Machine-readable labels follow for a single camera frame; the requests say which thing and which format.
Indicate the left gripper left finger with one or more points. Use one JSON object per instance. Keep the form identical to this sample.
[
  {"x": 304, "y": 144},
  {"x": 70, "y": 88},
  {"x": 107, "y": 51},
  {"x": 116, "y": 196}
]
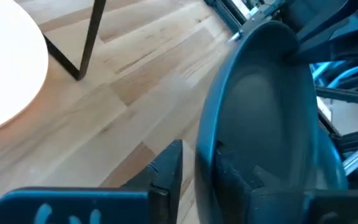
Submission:
[{"x": 166, "y": 174}]

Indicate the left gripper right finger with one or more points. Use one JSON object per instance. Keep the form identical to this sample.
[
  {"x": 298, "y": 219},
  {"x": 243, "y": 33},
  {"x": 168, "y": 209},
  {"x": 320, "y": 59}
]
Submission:
[{"x": 238, "y": 193}]

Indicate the dark green plate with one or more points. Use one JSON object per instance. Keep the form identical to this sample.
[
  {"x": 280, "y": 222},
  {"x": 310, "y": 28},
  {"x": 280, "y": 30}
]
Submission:
[{"x": 266, "y": 109}]

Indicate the peach plate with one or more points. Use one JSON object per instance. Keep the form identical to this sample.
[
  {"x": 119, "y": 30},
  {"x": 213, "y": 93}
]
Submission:
[{"x": 8, "y": 62}]

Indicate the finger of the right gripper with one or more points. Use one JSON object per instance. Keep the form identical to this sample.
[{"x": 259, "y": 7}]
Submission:
[{"x": 312, "y": 40}]

